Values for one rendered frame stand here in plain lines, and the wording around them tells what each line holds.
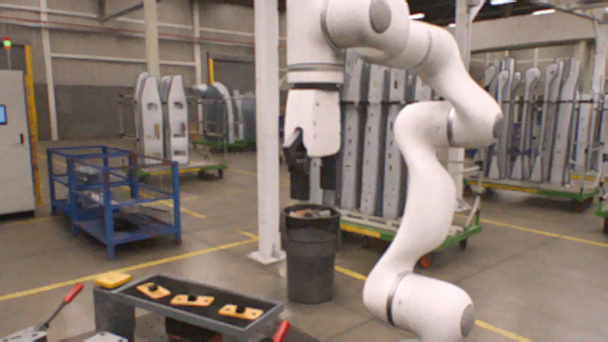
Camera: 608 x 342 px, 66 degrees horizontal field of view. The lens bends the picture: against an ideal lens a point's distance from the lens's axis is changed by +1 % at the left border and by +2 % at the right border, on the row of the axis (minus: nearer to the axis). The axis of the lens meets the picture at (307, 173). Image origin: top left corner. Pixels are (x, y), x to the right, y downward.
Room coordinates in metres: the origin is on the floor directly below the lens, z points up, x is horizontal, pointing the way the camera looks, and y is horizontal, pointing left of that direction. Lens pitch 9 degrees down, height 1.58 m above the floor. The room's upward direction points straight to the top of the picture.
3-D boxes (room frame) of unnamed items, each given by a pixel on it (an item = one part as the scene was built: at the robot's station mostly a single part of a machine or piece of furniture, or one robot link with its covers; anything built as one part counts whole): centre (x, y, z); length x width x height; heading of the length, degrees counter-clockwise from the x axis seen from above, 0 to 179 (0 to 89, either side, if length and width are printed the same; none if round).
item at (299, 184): (0.65, 0.02, 1.47); 0.03 x 0.03 x 0.07; 61
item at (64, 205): (6.34, 2.99, 0.48); 1.20 x 0.80 x 0.95; 39
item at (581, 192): (7.53, -3.62, 0.88); 1.91 x 1.00 x 1.76; 44
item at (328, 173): (0.75, -0.04, 1.47); 0.03 x 0.03 x 0.07; 61
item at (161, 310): (0.94, 0.24, 1.16); 0.37 x 0.14 x 0.02; 61
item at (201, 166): (9.58, 2.74, 0.88); 1.91 x 1.00 x 1.76; 129
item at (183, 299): (0.93, 0.24, 1.17); 0.08 x 0.04 x 0.01; 80
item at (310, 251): (3.66, -0.03, 0.36); 0.54 x 0.50 x 0.73; 131
